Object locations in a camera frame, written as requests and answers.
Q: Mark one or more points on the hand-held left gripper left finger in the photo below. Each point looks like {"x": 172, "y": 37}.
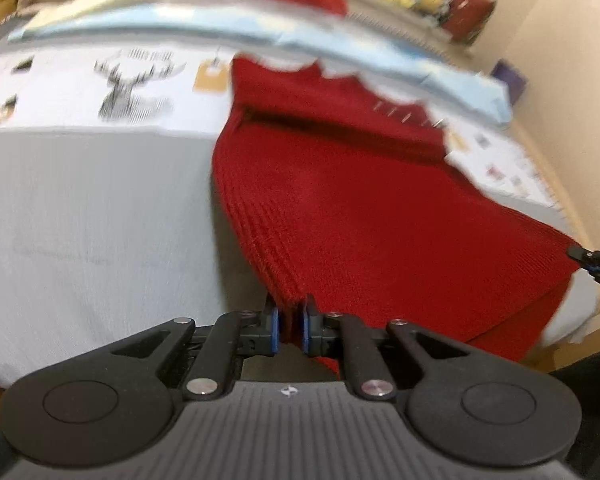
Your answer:
{"x": 275, "y": 331}

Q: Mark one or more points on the white patterned bed sheet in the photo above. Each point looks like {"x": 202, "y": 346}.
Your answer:
{"x": 80, "y": 235}

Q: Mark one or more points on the red bag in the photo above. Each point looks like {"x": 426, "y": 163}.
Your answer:
{"x": 467, "y": 12}

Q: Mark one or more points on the wooden bed rail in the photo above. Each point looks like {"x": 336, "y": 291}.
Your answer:
{"x": 577, "y": 225}

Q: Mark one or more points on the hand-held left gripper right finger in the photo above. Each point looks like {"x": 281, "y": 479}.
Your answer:
{"x": 306, "y": 332}

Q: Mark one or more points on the deer printed bed sheet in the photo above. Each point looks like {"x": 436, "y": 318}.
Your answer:
{"x": 55, "y": 85}

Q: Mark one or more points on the red knit sweater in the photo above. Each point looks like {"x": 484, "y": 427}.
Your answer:
{"x": 370, "y": 210}

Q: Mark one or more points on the light blue sheet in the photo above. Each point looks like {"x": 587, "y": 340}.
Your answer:
{"x": 155, "y": 17}

